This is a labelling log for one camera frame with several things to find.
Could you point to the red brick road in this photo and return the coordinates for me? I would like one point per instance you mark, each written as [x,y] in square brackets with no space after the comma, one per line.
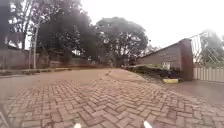
[40,80]

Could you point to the pale pole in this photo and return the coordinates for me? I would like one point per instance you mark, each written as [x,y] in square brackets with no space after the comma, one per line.
[34,50]

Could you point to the grey driveway pavement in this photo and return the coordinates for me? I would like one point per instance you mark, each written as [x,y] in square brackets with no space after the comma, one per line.
[203,91]

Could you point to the pale metal gate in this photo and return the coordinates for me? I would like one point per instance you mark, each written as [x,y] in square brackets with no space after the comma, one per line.
[208,75]

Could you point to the tree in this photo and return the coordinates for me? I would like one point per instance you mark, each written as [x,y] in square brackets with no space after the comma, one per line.
[211,48]

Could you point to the robot's own part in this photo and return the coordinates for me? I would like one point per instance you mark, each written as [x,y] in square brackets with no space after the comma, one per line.
[77,125]
[147,124]

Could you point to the grass verge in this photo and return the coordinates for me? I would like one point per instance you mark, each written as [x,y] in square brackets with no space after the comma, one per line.
[40,70]

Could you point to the grey stone block wall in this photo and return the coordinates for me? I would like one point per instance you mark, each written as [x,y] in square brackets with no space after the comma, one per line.
[166,56]

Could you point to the low green hedge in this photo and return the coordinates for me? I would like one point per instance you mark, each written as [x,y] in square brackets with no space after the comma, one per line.
[146,70]

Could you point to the yellow kerb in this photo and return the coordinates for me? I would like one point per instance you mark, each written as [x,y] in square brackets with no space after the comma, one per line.
[170,80]

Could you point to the dark wall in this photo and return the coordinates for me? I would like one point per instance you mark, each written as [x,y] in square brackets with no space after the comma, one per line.
[13,58]

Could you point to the row of trees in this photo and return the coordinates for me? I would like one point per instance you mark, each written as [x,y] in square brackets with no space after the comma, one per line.
[66,33]

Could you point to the red brick path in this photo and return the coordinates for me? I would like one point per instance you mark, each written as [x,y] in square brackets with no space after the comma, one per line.
[113,100]

